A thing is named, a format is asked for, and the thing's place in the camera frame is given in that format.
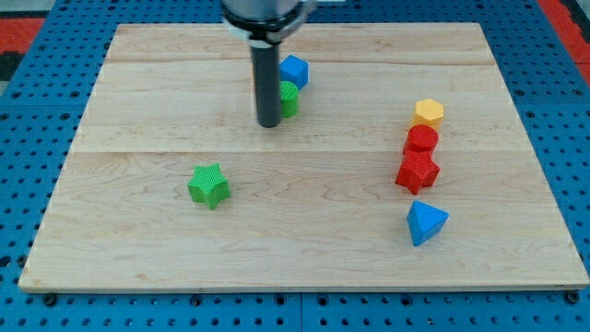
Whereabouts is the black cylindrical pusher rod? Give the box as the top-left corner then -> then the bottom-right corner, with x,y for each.
251,45 -> 282,128

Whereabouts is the green cylinder block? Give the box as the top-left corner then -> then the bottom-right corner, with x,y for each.
279,81 -> 299,118

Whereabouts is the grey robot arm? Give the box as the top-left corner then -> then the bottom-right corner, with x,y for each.
220,0 -> 316,128

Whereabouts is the yellow hexagon block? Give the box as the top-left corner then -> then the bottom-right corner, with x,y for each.
410,99 -> 444,131

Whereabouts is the blue cube block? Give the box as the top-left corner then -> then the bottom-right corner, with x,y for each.
279,55 -> 309,89

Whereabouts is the green star block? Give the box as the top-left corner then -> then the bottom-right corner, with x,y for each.
187,163 -> 230,210

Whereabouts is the red cylinder block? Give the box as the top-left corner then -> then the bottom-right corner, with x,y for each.
403,124 -> 439,154

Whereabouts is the light wooden board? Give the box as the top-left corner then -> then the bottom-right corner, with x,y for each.
18,23 -> 589,294

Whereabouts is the red star block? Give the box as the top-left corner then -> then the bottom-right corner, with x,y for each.
395,150 -> 440,196

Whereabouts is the blue triangle block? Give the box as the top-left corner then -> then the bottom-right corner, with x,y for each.
407,200 -> 449,246

